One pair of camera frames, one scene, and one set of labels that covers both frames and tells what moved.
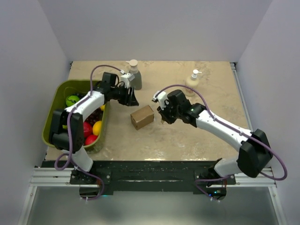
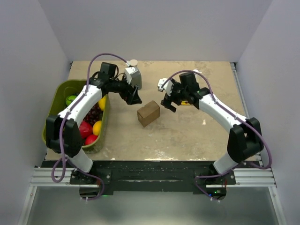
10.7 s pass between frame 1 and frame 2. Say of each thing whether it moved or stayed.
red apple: stayed
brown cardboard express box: moved
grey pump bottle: stayed
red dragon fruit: stayed
